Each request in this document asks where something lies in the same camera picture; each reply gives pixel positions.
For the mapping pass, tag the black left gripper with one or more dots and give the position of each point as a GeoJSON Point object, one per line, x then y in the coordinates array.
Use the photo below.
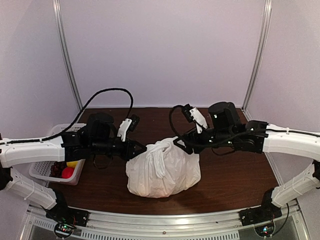
{"type": "Point", "coordinates": [128, 152]}

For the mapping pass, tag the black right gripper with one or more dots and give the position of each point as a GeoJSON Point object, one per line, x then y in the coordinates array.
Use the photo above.
{"type": "Point", "coordinates": [189, 149]}

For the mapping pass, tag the white plastic bag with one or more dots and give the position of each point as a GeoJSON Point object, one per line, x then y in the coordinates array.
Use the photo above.
{"type": "Point", "coordinates": [163, 170]}

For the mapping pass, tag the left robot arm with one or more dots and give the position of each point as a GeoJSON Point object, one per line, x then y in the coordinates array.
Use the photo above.
{"type": "Point", "coordinates": [62, 147]}

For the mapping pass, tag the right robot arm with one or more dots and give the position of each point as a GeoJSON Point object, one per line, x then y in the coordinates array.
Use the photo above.
{"type": "Point", "coordinates": [262, 137]}

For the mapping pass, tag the yellow fruit lower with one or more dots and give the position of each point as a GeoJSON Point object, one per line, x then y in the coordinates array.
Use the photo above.
{"type": "Point", "coordinates": [72, 164]}

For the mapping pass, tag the red fruit lower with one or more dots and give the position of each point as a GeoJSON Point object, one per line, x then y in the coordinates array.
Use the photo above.
{"type": "Point", "coordinates": [67, 172]}

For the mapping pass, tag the dark purple grapes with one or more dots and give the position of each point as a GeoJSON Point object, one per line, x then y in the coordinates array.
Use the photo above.
{"type": "Point", "coordinates": [57, 168]}

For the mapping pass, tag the white perforated plastic basket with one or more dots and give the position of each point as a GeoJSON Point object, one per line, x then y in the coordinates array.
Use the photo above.
{"type": "Point", "coordinates": [42, 170]}

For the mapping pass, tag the left circuit board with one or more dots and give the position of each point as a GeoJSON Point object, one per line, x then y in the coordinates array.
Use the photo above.
{"type": "Point", "coordinates": [63, 230]}

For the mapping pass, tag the circuit board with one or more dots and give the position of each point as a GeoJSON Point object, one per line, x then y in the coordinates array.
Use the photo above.
{"type": "Point", "coordinates": [63, 230]}
{"type": "Point", "coordinates": [265, 230]}

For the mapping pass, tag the right circuit board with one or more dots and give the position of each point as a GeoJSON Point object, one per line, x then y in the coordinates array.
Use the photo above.
{"type": "Point", "coordinates": [265, 230]}

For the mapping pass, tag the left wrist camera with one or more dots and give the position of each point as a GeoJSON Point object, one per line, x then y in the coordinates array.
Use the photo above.
{"type": "Point", "coordinates": [127, 125]}

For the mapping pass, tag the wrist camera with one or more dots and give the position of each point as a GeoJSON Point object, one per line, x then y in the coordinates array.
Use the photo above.
{"type": "Point", "coordinates": [127, 125]}
{"type": "Point", "coordinates": [192, 114]}

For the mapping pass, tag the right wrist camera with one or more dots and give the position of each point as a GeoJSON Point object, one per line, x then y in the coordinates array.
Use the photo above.
{"type": "Point", "coordinates": [192, 114]}

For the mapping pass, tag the front aluminium rail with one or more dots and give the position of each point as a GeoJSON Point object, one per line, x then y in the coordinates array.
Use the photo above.
{"type": "Point", "coordinates": [223, 225]}

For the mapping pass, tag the right aluminium frame post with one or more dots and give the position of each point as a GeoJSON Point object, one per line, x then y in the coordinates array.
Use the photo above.
{"type": "Point", "coordinates": [264, 31]}

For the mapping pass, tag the aluminium frame post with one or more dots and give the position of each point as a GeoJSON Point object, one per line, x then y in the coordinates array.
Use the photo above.
{"type": "Point", "coordinates": [65, 53]}
{"type": "Point", "coordinates": [264, 31]}

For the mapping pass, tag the left aluminium frame post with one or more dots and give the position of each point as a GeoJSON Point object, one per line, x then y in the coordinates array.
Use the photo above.
{"type": "Point", "coordinates": [65, 53]}

